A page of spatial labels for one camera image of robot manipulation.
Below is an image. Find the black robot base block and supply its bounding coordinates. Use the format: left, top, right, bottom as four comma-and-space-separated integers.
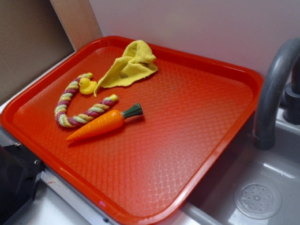
0, 143, 44, 225

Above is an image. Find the orange toy carrot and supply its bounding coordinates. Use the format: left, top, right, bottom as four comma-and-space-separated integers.
66, 103, 143, 142

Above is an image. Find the yellow microfibre cloth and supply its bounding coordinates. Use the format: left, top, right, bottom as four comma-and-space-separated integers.
93, 40, 158, 97

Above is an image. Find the red plastic tray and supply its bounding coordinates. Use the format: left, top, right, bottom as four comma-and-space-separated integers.
0, 37, 263, 225

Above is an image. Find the yellow rubber duck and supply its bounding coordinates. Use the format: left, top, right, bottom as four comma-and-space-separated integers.
79, 77, 97, 95

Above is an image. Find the grey toy faucet spout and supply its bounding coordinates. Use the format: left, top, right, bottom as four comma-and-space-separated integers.
253, 37, 300, 150

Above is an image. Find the grey toy sink basin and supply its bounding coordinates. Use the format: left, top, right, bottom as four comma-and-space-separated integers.
181, 109, 300, 225

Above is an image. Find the brown cardboard panel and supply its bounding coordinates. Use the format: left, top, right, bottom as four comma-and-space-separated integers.
0, 0, 102, 104

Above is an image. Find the multicolour braided rope toy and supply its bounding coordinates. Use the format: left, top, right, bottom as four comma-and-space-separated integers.
54, 73, 119, 128

